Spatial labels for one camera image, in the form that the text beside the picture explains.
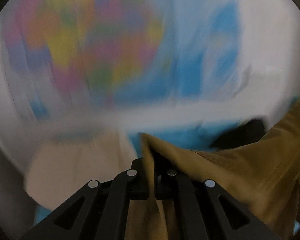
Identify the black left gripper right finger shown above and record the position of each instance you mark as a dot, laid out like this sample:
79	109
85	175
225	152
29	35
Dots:
204	210

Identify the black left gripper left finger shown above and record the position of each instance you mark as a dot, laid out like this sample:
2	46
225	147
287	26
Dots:
97	210

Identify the mustard brown shirt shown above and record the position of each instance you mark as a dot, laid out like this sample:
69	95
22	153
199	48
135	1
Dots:
265	176

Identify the blue bed sheet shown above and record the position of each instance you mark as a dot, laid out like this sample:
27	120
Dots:
192	137

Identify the black garment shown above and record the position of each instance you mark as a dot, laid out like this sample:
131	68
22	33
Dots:
244	134

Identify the colourful wall map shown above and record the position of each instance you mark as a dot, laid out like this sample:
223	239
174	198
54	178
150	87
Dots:
64	54

